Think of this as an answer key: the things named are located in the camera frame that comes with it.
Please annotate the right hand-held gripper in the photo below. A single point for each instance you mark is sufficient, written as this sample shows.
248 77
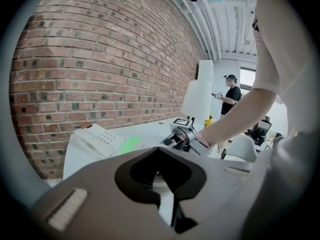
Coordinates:
195 140

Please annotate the yellow drink container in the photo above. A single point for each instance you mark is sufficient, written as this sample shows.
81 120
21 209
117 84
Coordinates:
208 122

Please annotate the green cloth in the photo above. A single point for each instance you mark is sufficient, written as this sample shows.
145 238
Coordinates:
130 144

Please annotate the person's right forearm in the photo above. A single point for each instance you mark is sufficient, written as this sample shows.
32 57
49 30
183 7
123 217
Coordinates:
232 114

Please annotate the white chair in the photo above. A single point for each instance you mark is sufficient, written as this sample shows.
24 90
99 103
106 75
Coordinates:
243 147

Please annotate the black office chair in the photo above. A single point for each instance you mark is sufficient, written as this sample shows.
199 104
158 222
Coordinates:
261 130

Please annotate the white cabinet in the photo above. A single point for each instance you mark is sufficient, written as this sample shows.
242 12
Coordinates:
205 70

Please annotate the window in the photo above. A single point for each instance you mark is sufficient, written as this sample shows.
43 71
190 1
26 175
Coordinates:
248 78

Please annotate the white desk telephone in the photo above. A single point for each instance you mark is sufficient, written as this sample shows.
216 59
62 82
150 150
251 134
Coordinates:
100 140

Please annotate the person's white shirt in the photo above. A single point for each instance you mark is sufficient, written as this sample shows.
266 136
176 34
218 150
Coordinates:
277 46

